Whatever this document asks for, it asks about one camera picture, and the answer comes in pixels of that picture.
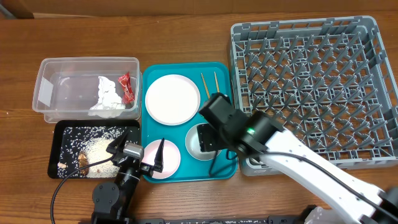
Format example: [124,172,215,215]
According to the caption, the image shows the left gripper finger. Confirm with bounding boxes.
[106,129,130,154]
[154,138,165,173]

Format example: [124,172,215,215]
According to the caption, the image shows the grey-white bowl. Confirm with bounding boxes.
[185,123,215,161]

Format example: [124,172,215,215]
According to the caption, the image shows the rice and meat leftovers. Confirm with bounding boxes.
[57,126,127,178]

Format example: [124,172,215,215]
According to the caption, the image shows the white tissue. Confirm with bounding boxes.
[88,76,125,119]

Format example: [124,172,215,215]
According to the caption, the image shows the red snack wrapper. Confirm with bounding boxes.
[118,72,135,105]

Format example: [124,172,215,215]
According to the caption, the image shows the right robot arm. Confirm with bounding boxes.
[199,93,397,223]

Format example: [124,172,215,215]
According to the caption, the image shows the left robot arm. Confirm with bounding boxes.
[91,130,165,223]

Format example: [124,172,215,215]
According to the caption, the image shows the black food waste tray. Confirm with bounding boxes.
[47,119,141,179]

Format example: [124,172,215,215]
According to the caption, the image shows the grey dishwasher rack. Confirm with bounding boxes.
[230,16,397,169]

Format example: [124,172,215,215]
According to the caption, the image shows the left wooden chopstick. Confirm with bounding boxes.
[201,73,210,99]

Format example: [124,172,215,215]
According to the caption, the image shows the wooden chopstick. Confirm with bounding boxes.
[201,73,210,99]
[214,72,220,93]

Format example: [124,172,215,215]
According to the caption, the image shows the pink round plate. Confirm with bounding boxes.
[145,74,201,126]

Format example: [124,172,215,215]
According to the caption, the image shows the right wooden chopstick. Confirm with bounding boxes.
[214,72,220,93]

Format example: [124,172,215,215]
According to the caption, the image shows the teal plastic tray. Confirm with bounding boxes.
[141,62,238,184]

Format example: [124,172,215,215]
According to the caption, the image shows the clear plastic bin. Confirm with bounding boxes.
[32,57,142,123]

